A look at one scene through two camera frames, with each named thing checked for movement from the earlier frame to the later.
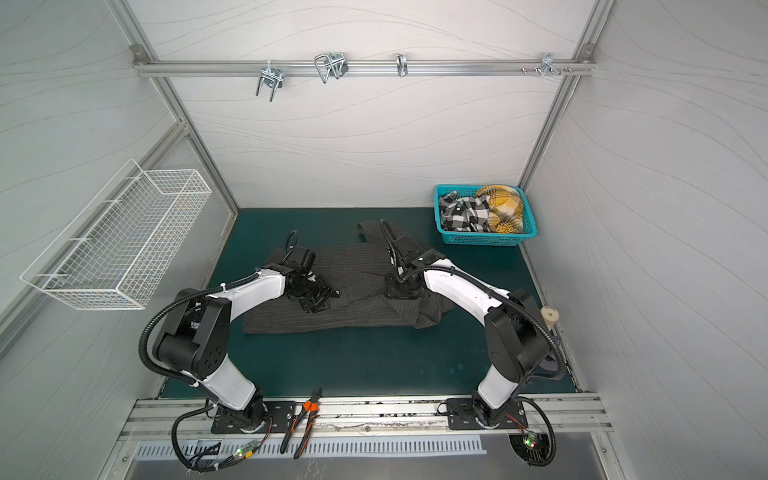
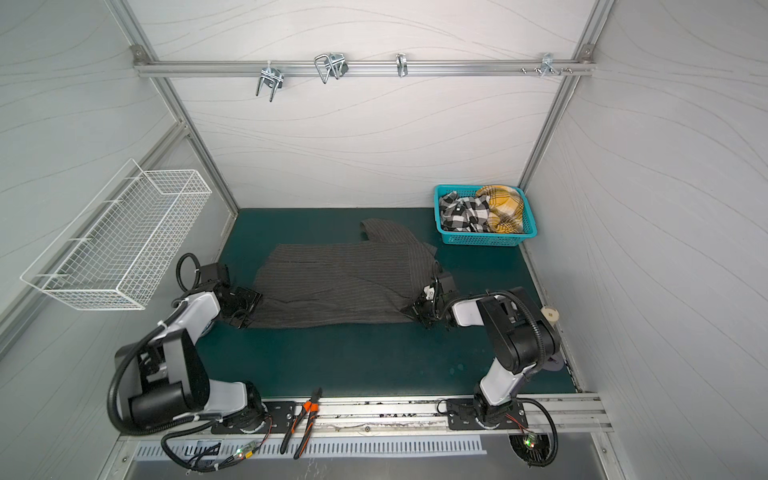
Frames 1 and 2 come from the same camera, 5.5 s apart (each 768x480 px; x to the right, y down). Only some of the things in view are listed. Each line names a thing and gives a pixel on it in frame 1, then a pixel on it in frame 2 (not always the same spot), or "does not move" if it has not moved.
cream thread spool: (550, 315) does not move
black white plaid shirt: (464, 214) does not move
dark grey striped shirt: (358, 271) does not move
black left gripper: (327, 291) → (252, 298)
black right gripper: (399, 285) → (429, 301)
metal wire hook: (331, 63) does not move
